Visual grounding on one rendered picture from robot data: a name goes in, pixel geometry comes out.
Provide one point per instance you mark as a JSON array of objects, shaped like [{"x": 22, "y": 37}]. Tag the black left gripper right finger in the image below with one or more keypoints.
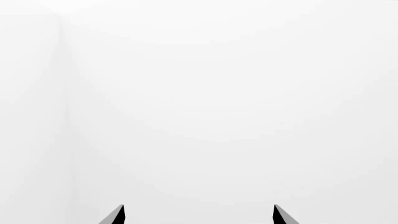
[{"x": 281, "y": 217}]

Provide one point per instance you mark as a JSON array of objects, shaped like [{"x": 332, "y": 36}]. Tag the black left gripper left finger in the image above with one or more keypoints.
[{"x": 115, "y": 217}]

